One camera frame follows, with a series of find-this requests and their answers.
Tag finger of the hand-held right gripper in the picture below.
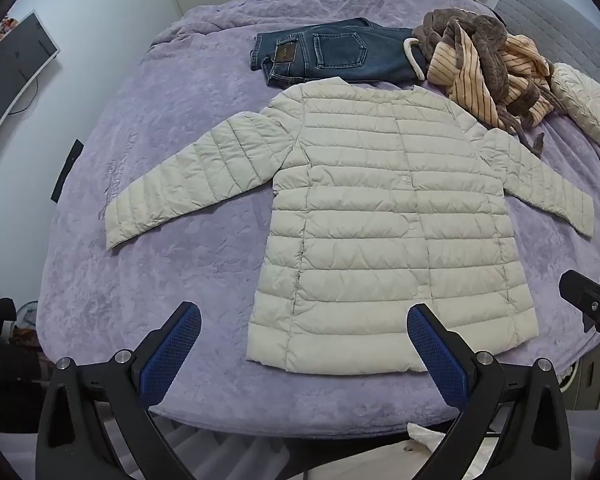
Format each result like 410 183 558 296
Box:
559 270 600 334

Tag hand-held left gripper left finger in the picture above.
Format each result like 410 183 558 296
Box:
35 301 202 480

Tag brown striped fleece robe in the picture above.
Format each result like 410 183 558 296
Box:
402 7 556 153

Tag cream quilted puffer jacket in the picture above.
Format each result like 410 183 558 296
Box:
104 77 595 375

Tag round cream pleated cushion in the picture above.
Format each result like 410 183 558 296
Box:
549 62 600 151

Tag black monitor cable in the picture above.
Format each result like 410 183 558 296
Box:
7 76 42 115

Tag black flat rectangular object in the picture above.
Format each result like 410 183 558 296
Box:
52 139 84 204

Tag orange wall decoration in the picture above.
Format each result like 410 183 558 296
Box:
0 16 20 57

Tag white framed monitor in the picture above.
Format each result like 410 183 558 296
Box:
0 10 61 150

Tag white crumpled paper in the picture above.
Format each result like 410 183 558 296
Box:
405 422 463 463

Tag purple plush blanket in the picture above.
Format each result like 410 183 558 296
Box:
37 0 600 438

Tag grey quilted headboard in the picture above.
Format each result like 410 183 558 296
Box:
494 0 600 71

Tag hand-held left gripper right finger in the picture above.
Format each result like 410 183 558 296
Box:
406 303 572 480

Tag blue denim jeans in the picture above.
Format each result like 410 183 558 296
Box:
250 17 427 86

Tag dark cloth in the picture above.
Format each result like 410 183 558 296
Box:
0 287 48 433

